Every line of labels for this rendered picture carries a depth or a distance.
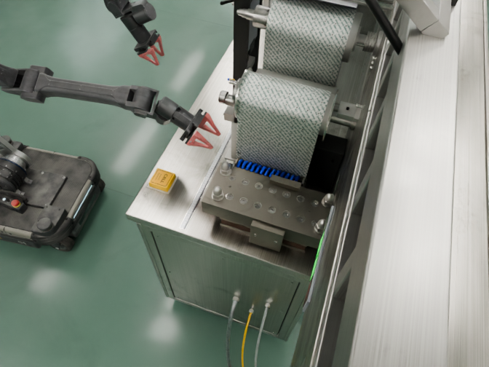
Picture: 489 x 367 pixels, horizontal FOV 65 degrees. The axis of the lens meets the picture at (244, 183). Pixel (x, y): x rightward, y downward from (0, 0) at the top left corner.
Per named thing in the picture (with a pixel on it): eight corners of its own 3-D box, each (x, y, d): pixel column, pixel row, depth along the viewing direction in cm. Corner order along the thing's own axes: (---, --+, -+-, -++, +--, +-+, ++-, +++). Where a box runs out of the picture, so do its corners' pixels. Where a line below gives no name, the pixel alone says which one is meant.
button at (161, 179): (158, 171, 136) (157, 167, 134) (176, 177, 135) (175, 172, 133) (149, 186, 133) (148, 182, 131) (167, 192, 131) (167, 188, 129)
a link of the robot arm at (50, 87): (14, 94, 118) (25, 62, 120) (28, 102, 123) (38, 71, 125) (143, 115, 110) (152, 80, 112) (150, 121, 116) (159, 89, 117)
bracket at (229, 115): (228, 149, 143) (228, 85, 118) (244, 154, 142) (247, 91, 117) (223, 159, 141) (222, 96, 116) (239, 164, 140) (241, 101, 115)
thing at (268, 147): (236, 157, 126) (237, 117, 111) (305, 178, 122) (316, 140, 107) (236, 159, 126) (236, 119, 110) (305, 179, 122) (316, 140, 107)
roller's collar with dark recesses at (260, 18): (257, 20, 122) (259, 0, 117) (276, 23, 121) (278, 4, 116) (252, 30, 119) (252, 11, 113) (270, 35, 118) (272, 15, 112)
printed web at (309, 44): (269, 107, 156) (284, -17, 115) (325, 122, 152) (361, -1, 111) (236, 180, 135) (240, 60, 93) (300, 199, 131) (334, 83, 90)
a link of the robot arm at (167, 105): (153, 106, 112) (164, 91, 114) (151, 113, 119) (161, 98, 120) (173, 119, 114) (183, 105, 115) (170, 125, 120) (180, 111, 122)
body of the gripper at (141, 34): (158, 33, 146) (146, 15, 141) (149, 49, 140) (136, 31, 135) (145, 37, 149) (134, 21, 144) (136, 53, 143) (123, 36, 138)
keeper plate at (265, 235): (251, 237, 122) (252, 219, 113) (281, 246, 120) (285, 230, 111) (248, 243, 120) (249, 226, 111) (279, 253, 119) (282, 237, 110)
